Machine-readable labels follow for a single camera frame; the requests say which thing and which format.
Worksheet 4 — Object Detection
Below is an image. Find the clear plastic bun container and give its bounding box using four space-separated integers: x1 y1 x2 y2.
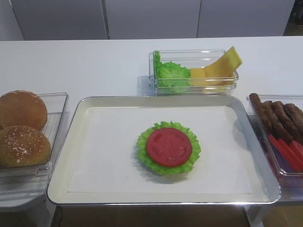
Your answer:
0 92 69 185

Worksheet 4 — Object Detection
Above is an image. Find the red tomato slice front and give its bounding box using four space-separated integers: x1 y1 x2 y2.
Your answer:
290 140 303 161

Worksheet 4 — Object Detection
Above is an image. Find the sesame bun top right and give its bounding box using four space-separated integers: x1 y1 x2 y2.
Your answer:
0 126 51 168

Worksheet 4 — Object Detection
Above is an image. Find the plain brown bun half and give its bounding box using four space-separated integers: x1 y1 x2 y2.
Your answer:
0 90 47 130

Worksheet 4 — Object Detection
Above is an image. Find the brown meat patty far left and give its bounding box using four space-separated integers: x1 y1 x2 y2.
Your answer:
249 93 275 135

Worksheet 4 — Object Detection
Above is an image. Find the brown meat patty middle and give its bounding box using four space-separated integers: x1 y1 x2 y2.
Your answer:
272 101 303 143

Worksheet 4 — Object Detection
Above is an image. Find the clear plastic lettuce cheese container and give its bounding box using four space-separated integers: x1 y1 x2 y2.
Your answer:
149 49 239 96

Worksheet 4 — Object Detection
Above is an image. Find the red tomato slice middle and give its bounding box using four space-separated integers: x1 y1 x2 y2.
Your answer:
277 139 303 172

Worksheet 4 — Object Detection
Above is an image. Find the brown meat patty back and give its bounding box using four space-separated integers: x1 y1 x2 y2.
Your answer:
262 101 294 143

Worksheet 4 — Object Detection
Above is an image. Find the upright yellow cheese slice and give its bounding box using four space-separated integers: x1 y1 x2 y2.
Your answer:
204 46 242 78

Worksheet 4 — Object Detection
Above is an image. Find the green lettuce leaf on tray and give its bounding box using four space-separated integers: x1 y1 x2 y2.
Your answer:
136 121 201 175

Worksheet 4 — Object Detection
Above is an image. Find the green lettuce in container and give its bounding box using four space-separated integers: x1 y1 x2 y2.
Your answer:
153 51 190 87

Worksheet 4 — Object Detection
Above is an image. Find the clear plastic patty tomato container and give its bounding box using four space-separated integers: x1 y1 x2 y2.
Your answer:
246 96 303 188

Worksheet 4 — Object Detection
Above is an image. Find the silver metal baking tray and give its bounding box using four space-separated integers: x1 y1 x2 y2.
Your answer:
47 96 281 204

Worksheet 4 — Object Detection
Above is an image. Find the red tomato slice on tray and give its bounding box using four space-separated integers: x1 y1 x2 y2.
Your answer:
146 128 193 167

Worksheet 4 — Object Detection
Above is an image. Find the brown meat patty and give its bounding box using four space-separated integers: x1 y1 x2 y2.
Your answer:
262 101 294 143
284 104 303 133
249 93 275 135
272 101 303 143

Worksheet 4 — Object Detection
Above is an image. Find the brown meat patty front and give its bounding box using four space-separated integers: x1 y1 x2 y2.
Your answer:
284 104 303 133

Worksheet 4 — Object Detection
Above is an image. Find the flat yellow cheese slice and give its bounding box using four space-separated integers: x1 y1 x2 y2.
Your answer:
189 68 235 87

